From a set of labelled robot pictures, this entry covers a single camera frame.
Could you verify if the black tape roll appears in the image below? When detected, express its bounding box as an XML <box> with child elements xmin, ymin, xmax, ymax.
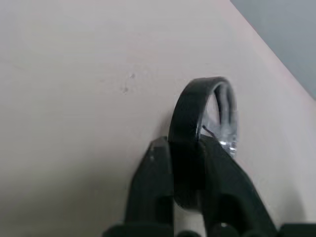
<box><xmin>169</xmin><ymin>76</ymin><xmax>239</xmax><ymax>208</ymax></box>

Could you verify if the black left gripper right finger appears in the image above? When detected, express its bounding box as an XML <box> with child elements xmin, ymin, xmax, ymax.
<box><xmin>198</xmin><ymin>136</ymin><xmax>277</xmax><ymax>233</ymax></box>

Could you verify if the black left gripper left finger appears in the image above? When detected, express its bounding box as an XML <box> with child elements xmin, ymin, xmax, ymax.
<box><xmin>126</xmin><ymin>137</ymin><xmax>176</xmax><ymax>226</ymax></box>

